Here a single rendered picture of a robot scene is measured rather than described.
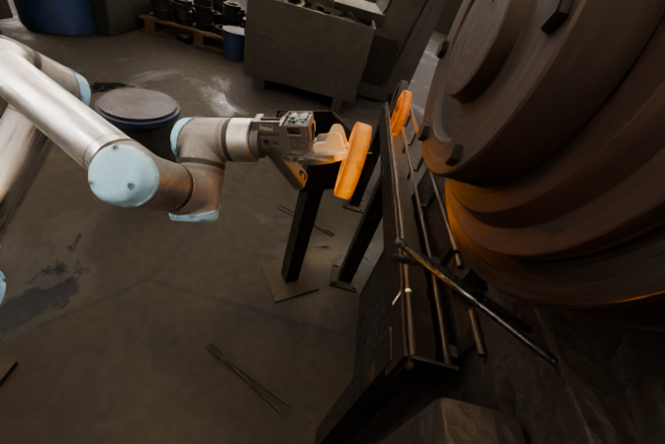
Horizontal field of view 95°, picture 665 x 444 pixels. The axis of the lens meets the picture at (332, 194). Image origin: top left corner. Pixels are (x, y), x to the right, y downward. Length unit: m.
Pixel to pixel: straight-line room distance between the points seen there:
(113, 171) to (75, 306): 0.93
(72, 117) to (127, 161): 0.18
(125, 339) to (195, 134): 0.84
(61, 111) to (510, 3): 0.67
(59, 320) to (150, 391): 0.40
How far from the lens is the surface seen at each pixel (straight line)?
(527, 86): 0.25
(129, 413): 1.22
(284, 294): 1.35
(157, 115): 1.54
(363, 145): 0.57
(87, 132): 0.65
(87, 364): 1.31
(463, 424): 0.43
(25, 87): 0.81
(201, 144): 0.66
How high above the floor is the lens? 1.15
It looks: 38 degrees down
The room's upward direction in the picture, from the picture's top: 18 degrees clockwise
